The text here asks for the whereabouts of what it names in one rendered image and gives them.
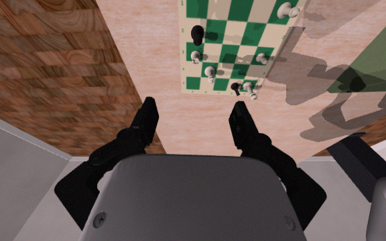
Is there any green and cream chessboard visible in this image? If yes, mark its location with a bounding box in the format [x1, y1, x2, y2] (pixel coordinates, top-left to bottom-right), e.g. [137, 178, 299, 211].
[178, 0, 307, 96]

